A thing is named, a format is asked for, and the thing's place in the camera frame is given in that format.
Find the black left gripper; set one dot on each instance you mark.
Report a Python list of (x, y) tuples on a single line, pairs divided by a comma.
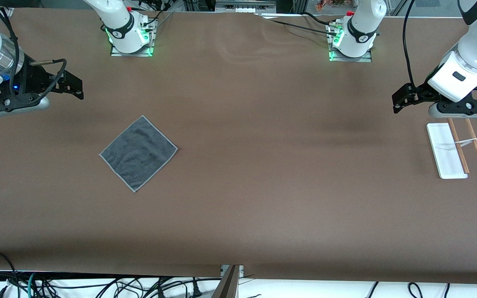
[(421, 94)]

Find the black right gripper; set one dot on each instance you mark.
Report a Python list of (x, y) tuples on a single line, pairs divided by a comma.
[(36, 79)]

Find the grey and pink towel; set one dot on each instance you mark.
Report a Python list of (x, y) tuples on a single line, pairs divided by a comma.
[(138, 153)]

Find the red white printed box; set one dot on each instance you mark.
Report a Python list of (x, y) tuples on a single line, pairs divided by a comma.
[(329, 4)]

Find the aluminium frame with white connectors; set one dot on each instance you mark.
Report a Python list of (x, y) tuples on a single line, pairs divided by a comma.
[(244, 7)]

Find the grey metal post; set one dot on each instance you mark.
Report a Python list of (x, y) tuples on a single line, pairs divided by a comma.
[(228, 285)]

